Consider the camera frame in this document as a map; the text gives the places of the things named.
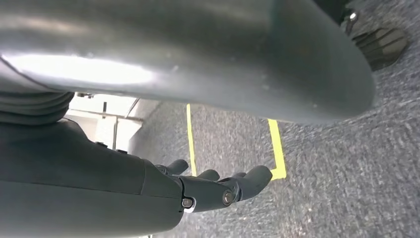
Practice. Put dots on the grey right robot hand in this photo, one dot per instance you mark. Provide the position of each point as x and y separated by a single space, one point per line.
197 49

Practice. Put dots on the stainless steel workbench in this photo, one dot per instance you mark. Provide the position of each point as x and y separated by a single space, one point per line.
88 105

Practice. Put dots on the black ribbed robot foot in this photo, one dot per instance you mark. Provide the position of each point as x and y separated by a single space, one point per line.
382 47

